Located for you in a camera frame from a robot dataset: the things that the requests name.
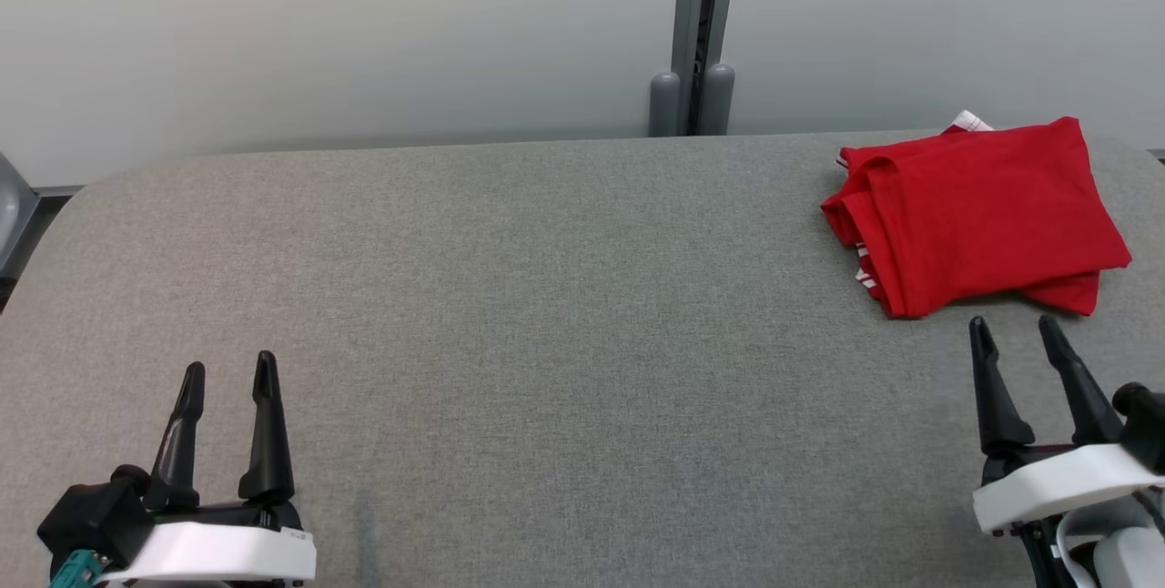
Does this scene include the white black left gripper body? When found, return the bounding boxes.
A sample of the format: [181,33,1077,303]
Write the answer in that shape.
[96,499,318,584]

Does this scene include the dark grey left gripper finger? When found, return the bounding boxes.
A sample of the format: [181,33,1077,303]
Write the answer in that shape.
[144,362,207,512]
[238,350,296,502]

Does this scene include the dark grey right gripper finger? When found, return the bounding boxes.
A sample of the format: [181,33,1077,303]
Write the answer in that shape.
[1038,315,1125,445]
[968,316,1036,455]

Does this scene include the red jersey with white sleeves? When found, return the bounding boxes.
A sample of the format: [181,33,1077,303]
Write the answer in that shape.
[821,117,1133,320]

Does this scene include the red shorts with white waistband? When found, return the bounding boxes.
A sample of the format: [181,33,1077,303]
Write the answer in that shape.
[942,110,1102,317]

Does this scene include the teal-plug black left arm cable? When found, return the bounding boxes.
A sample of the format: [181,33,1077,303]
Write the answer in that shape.
[49,549,106,588]

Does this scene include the grey cylindrical partition foot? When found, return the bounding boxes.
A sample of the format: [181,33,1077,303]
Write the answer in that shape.
[648,71,682,137]
[701,64,735,136]

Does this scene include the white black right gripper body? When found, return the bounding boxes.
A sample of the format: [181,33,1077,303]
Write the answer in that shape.
[972,444,1165,534]

